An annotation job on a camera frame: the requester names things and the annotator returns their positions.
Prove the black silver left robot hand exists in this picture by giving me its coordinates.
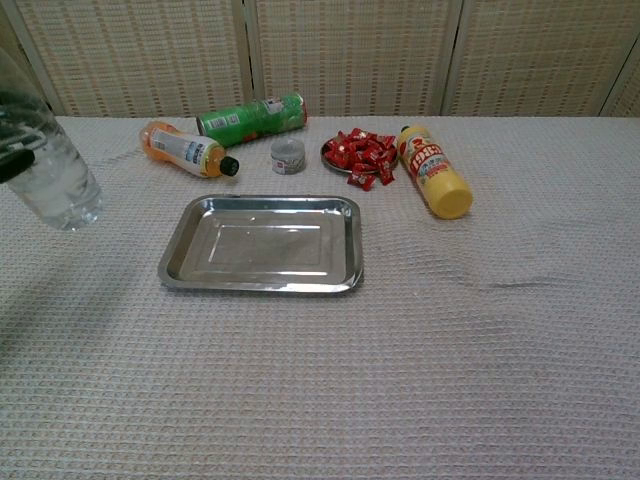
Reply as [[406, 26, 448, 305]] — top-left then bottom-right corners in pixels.
[[0, 103, 42, 184]]

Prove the transparent plastic bottle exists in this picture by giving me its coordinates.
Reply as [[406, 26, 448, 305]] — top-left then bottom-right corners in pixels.
[[0, 47, 105, 232]]

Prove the orange drink bottle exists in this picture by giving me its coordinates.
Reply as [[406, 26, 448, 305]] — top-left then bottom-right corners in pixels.
[[138, 120, 241, 180]]

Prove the stainless steel tray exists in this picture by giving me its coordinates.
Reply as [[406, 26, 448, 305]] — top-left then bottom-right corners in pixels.
[[157, 194, 364, 295]]

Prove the yellow detergent bottle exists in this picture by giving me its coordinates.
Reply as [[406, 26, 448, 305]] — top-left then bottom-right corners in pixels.
[[397, 123, 475, 221]]

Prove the woven bamboo screen panel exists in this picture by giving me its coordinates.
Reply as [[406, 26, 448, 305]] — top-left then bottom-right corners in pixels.
[[439, 0, 640, 118], [0, 0, 59, 117], [244, 0, 464, 118], [599, 54, 640, 119], [2, 0, 256, 119]]

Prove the green chip can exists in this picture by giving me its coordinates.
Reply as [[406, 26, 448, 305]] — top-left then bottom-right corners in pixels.
[[195, 91, 308, 149]]

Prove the small grey round tin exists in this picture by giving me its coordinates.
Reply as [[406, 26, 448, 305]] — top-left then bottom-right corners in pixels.
[[270, 139, 307, 176]]

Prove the small candy bowl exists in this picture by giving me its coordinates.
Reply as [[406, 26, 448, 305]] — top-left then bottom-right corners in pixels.
[[320, 136, 401, 177]]

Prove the red wrapped candy heap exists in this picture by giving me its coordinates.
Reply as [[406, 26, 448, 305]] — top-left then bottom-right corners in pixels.
[[324, 127, 400, 174]]

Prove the white waffle tablecloth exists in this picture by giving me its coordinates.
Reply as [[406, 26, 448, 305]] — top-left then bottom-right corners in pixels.
[[0, 115, 640, 480]]

